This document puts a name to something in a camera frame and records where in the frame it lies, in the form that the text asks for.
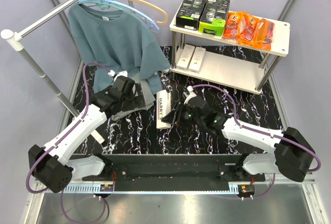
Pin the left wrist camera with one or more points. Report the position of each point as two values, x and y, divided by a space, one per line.
115 75

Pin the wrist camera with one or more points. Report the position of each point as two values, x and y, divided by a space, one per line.
115 75
190 96

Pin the white Harry's box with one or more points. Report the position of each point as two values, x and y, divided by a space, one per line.
163 108
197 59

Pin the white two-tier shelf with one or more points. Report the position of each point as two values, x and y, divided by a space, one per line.
232 72

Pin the aluminium rail frame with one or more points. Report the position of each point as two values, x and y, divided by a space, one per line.
281 179

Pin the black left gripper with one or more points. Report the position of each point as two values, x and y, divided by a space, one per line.
136 101

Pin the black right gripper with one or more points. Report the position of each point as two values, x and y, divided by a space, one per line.
169 118

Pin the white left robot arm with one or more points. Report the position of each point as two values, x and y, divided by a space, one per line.
52 164

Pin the grey folded cloth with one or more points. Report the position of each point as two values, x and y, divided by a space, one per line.
148 97

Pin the metal clothes rack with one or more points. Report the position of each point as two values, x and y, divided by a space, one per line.
30 111

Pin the black marble pattern mat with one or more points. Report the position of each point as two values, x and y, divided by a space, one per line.
137 133

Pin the black razor box on shelf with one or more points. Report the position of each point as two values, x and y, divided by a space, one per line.
189 14

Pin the black green razor box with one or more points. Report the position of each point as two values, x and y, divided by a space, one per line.
214 17

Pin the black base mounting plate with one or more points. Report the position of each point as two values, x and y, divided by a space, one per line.
174 173

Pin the blue plastic hanger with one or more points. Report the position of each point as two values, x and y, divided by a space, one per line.
129 9

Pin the white slotted cable duct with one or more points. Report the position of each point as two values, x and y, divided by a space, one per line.
89 188

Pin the teal t-shirt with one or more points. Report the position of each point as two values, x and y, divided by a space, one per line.
121 41

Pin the long white cosmetic box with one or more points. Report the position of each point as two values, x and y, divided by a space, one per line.
185 57

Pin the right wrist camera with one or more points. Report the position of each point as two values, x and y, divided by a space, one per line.
190 96

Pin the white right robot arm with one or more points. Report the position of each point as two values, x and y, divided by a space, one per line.
286 152

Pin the orange snack packet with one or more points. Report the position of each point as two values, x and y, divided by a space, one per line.
263 36
234 24
247 35

